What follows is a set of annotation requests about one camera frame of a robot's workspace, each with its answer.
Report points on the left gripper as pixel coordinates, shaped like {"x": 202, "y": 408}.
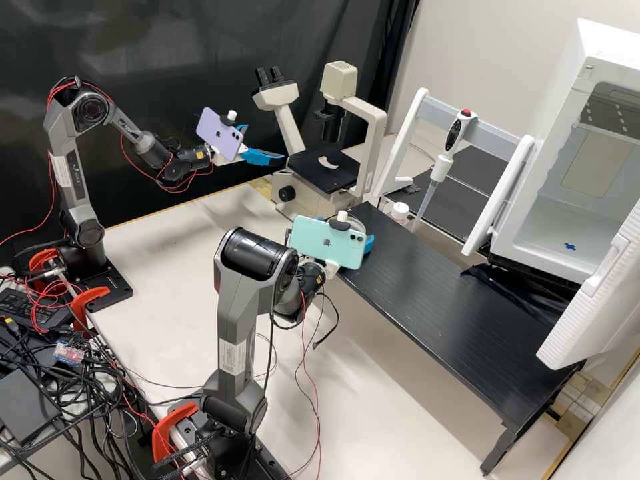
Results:
{"x": 242, "y": 152}

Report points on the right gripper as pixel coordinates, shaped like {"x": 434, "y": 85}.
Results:
{"x": 332, "y": 268}

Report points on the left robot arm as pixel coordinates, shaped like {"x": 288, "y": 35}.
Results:
{"x": 60, "y": 150}

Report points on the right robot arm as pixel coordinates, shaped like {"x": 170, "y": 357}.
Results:
{"x": 235, "y": 325}

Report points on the petri dish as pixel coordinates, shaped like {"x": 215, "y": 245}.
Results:
{"x": 357, "y": 225}

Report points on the white incubator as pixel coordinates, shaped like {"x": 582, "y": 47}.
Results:
{"x": 550, "y": 210}

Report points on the incubator door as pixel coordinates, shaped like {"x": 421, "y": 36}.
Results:
{"x": 590, "y": 310}

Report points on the cream microscope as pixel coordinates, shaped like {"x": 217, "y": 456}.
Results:
{"x": 300, "y": 195}

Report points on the black platform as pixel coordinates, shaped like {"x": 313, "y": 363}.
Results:
{"x": 450, "y": 215}
{"x": 470, "y": 170}
{"x": 450, "y": 310}

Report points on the white pipette stand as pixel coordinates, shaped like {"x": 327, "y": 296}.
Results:
{"x": 498, "y": 195}

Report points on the pipette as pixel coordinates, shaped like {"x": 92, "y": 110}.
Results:
{"x": 457, "y": 130}

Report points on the red clamp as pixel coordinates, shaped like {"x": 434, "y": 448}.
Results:
{"x": 42, "y": 260}
{"x": 167, "y": 425}
{"x": 92, "y": 295}

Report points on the small circuit board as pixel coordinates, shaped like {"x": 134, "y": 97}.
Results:
{"x": 69, "y": 351}

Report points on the flat black box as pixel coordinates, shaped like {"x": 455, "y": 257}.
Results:
{"x": 25, "y": 405}

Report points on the left wrist camera phone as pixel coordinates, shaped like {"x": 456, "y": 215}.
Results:
{"x": 217, "y": 132}

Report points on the wrist camera phone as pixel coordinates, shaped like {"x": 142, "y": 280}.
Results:
{"x": 320, "y": 240}
{"x": 217, "y": 132}

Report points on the right wrist camera phone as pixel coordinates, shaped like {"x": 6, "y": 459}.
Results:
{"x": 320, "y": 240}

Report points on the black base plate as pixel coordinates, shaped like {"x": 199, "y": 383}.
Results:
{"x": 115, "y": 290}
{"x": 260, "y": 460}

